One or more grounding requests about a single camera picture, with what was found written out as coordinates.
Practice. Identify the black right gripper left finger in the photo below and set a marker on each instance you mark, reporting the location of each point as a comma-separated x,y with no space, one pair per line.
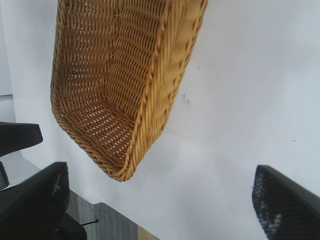
30,205

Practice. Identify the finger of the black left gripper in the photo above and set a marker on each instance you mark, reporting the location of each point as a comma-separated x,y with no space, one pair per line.
17,137
3,177

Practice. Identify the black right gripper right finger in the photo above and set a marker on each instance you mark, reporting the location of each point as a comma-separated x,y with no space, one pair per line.
287,207

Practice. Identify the tan wicker basket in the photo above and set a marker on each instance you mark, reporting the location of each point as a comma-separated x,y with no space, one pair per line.
100,75

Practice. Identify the black mount block with rod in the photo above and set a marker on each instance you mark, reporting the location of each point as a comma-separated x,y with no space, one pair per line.
71,230

